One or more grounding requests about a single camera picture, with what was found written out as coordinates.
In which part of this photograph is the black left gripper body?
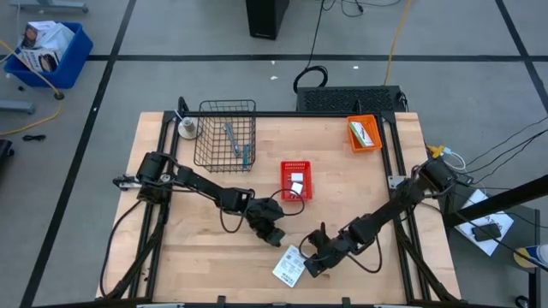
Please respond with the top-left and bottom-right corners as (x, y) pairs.
(247, 197), (286, 230)

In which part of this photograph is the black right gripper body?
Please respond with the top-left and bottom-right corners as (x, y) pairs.
(307, 226), (360, 260)

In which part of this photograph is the orange plastic bin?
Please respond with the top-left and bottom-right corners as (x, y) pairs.
(346, 114), (384, 153)

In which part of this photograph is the white box with device picture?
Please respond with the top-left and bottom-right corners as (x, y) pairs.
(348, 121), (376, 149)

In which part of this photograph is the red plastic bin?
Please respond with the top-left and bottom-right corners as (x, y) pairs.
(279, 160), (313, 202)

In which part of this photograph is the blue plastic floor bin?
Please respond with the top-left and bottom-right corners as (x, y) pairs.
(3, 21), (94, 90)

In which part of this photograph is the white tape roll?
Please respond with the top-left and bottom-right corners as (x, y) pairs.
(176, 110), (202, 141)

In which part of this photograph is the black perforated equipment case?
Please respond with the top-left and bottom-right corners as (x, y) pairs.
(295, 85), (408, 114)

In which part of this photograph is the black phone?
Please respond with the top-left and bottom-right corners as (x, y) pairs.
(471, 222), (503, 243)

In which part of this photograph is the white paper sheet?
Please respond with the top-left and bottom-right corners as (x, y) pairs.
(454, 188), (515, 257)

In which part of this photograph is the black metal beam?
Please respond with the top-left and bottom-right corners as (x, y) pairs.
(444, 175), (548, 228)

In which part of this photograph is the black side table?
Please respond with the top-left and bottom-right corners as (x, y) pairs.
(440, 187), (541, 308)

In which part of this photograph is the yellow and blue tape roll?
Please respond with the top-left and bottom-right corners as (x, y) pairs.
(513, 243), (548, 270)

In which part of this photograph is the black computer tower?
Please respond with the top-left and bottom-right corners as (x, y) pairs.
(245, 0), (290, 41)

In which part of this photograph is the grey metal table foot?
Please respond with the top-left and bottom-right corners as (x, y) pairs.
(0, 100), (36, 116)
(10, 0), (90, 14)

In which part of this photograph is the white product box with photo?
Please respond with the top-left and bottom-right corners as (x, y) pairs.
(19, 48), (61, 73)
(21, 20), (57, 49)

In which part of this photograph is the black right camera cable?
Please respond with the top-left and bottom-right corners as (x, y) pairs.
(298, 234), (320, 263)

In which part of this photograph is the black camera cable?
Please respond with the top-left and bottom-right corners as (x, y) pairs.
(218, 189), (306, 234)
(298, 234), (320, 263)

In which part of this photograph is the black left camera cable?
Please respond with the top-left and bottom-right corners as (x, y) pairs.
(218, 189), (306, 234)

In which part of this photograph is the black wire basket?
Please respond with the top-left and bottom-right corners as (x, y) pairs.
(193, 99), (258, 174)

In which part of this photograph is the black aluminium table frame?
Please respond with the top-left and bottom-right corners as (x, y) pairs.
(96, 96), (463, 308)

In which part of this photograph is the coiled black floor cable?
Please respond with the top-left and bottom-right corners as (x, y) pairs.
(293, 64), (330, 94)

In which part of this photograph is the white cable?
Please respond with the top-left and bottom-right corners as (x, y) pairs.
(444, 147), (468, 172)

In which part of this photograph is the yellow power cable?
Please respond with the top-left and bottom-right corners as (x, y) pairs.
(0, 38), (65, 137)
(383, 0), (415, 86)

